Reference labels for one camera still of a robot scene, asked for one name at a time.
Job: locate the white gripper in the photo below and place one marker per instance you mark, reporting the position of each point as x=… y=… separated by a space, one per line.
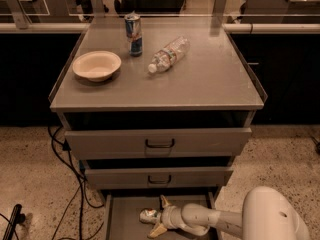
x=167 y=215

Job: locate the crushed 7up can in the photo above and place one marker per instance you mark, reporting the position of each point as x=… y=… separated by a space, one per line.
x=150 y=216

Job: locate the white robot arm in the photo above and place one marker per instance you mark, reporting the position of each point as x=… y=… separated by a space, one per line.
x=266 y=215

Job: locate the bottom grey drawer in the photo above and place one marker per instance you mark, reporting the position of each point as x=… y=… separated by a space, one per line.
x=122 y=221

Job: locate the grey drawer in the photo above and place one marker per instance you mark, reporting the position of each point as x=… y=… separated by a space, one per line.
x=143 y=178
x=122 y=221
x=156 y=143

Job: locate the middle grey drawer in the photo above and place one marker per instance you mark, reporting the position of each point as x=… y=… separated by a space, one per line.
x=143 y=178

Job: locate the top grey drawer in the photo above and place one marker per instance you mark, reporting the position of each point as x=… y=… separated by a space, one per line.
x=156 y=143

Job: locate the grey drawer cabinet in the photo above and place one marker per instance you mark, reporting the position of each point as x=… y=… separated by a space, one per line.
x=210 y=87

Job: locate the red bull can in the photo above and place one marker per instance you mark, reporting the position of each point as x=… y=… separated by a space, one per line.
x=134 y=33

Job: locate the black object on floor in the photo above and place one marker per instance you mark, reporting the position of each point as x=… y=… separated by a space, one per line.
x=17 y=217

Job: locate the clear plastic water bottle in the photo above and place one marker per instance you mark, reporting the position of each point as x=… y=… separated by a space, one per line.
x=169 y=55

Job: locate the white paper bowl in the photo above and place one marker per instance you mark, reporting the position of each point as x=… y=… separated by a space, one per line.
x=96 y=66

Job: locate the dark desk right background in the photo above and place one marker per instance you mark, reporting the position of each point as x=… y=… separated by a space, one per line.
x=281 y=12

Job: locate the desk left background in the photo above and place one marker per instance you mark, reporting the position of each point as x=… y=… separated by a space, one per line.
x=39 y=11

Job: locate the white horizontal rail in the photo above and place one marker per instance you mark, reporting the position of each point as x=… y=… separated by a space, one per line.
x=230 y=28

